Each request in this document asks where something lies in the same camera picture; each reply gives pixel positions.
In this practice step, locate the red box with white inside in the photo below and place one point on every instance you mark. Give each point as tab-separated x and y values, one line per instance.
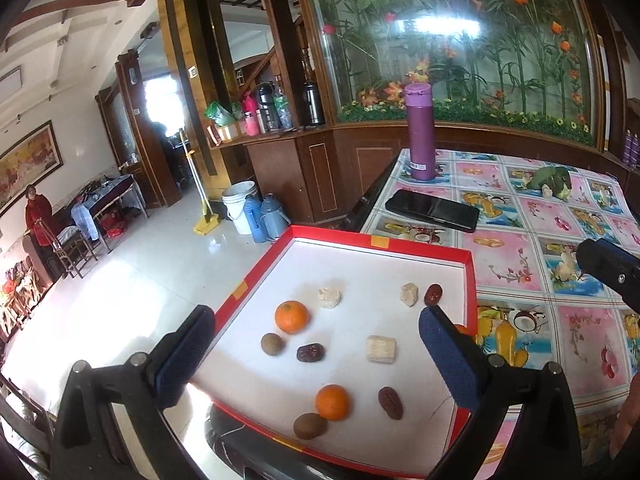
350	270

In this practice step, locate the wooden chair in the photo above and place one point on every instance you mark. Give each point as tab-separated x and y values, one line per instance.
75	245

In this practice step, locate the beige rice cake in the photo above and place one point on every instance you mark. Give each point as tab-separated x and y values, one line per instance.
329	297
409	293
381	348

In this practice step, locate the green bag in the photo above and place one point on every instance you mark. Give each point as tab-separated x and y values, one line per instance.
220	112

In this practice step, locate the clear plastic bottle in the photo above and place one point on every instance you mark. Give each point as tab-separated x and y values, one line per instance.
283	110

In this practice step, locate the table with blue cloth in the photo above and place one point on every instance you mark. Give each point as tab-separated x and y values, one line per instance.
102	200

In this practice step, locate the framed wall painting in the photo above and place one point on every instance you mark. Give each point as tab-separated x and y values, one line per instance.
30	157

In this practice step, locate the steel thermos flask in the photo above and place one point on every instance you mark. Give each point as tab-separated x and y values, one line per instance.
314	102

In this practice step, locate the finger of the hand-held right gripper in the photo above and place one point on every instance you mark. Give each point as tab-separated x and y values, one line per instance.
605	265

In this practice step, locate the fruit printed tablecloth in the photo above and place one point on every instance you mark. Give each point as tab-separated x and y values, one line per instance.
505	260

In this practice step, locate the purple thermos bottle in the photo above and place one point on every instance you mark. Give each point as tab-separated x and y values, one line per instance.
420	132

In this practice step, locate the pale green vegetable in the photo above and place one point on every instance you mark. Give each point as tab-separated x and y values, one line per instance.
565	191

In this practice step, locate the brown round fruit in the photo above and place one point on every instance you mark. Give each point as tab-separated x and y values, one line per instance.
310	426
272	346

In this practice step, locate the person's right hand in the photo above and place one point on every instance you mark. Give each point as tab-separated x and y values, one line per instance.
627	425

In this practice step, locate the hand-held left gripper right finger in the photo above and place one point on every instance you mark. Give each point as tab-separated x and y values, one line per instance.
450	360

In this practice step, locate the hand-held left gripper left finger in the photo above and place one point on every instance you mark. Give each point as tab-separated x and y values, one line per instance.
185	355

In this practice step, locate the blue thermos jug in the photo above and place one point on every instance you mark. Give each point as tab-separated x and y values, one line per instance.
254	220

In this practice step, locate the dried red date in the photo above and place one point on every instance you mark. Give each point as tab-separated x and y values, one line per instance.
391	402
434	294
310	352

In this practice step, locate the black smartphone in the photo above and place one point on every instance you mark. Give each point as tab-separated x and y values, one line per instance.
432	209

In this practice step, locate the white bucket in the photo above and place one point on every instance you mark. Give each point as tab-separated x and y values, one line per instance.
240	205

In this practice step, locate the black thermos flask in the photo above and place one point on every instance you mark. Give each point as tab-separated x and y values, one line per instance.
265	102

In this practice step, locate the bamboo flower glass panel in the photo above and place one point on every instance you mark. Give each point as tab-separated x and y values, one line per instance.
450	35

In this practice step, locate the blue kettle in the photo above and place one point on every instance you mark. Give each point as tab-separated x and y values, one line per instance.
275	215

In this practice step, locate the wooden sideboard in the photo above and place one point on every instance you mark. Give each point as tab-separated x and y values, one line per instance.
310	170

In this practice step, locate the pink bottle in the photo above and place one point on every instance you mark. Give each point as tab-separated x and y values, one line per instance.
248	112

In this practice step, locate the green leaf bundle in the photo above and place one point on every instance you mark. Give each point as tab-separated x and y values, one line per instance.
550	177

